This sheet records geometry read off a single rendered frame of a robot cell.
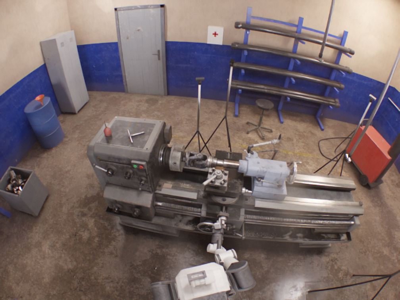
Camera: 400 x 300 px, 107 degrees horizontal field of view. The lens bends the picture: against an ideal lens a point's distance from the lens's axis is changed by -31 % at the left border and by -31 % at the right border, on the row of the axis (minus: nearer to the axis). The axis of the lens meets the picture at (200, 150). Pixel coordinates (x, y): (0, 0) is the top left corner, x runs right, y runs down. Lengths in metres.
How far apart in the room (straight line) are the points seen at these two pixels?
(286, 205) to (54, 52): 4.72
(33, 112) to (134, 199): 2.74
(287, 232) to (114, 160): 1.95
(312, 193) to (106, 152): 2.16
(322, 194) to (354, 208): 0.42
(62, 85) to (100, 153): 3.32
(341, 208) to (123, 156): 2.20
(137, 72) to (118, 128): 3.24
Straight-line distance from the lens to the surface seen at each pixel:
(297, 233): 2.57
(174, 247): 2.68
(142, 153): 1.74
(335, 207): 2.40
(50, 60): 4.97
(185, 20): 4.49
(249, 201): 2.01
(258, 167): 1.90
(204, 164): 1.90
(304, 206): 2.22
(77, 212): 3.27
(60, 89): 5.16
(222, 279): 1.15
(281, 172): 1.95
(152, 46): 4.78
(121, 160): 1.85
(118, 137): 1.91
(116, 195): 2.18
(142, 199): 2.08
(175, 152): 1.87
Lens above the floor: 2.51
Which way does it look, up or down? 44 degrees down
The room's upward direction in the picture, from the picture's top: 3 degrees clockwise
